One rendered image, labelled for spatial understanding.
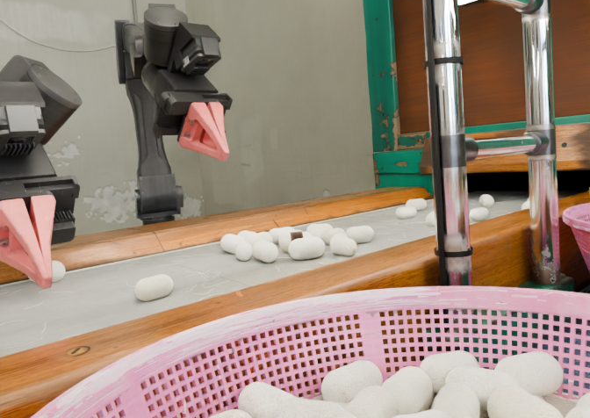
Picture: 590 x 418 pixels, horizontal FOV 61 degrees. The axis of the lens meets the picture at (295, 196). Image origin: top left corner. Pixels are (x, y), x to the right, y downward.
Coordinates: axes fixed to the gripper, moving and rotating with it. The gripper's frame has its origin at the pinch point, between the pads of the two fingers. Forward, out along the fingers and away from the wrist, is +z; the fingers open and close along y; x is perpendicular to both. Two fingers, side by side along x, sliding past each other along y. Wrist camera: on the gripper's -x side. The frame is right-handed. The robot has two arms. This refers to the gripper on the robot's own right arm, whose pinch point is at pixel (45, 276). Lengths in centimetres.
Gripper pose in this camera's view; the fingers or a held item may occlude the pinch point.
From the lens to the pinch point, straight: 48.4
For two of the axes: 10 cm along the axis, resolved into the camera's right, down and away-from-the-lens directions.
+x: -3.5, 7.5, 5.5
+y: 7.5, -1.2, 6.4
